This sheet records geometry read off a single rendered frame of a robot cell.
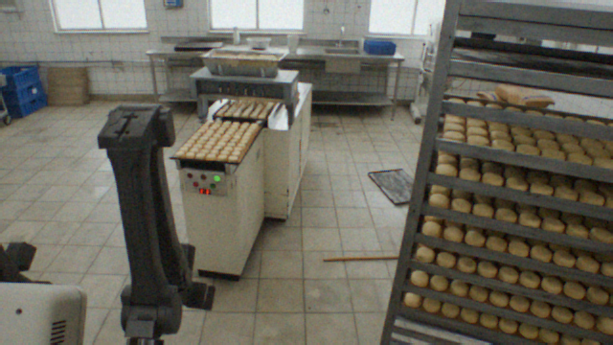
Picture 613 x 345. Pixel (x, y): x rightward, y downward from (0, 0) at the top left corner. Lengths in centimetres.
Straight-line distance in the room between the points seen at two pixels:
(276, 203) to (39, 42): 500
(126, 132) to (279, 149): 219
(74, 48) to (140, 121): 610
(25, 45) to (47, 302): 655
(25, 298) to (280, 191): 240
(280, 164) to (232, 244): 75
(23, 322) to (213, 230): 178
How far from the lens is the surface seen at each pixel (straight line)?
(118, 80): 661
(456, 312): 128
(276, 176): 291
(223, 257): 254
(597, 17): 88
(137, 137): 66
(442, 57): 86
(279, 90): 274
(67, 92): 674
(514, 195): 100
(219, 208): 232
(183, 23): 610
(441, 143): 94
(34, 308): 75
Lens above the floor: 184
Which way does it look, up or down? 28 degrees down
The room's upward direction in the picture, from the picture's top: 2 degrees clockwise
